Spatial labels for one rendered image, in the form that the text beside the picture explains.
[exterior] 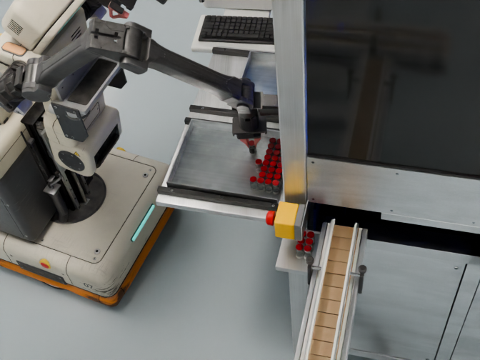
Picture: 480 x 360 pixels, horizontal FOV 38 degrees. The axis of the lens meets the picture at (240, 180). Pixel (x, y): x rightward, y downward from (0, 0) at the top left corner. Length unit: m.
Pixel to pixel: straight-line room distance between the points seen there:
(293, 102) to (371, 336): 1.16
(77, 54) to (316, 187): 0.68
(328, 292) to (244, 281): 1.13
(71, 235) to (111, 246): 0.18
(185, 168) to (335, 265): 0.58
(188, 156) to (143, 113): 1.42
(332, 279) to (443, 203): 0.34
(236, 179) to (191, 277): 0.94
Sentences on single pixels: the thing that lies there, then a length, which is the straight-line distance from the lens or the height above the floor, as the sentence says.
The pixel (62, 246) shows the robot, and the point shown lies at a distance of 2.83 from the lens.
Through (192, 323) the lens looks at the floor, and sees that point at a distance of 2.85.
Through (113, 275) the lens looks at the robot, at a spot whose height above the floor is 0.24.
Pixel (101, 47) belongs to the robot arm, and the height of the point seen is 1.47.
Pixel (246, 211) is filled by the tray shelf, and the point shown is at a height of 0.88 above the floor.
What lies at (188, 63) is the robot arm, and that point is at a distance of 1.79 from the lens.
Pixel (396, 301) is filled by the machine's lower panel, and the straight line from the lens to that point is 2.26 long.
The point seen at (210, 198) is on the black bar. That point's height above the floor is 0.90.
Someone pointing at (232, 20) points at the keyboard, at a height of 0.83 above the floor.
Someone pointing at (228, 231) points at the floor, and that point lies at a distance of 3.05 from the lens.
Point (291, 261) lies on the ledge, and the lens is 1.93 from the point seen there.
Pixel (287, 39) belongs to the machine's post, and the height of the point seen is 1.58.
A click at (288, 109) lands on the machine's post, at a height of 1.37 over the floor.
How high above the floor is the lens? 2.53
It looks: 52 degrees down
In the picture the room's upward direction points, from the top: 8 degrees counter-clockwise
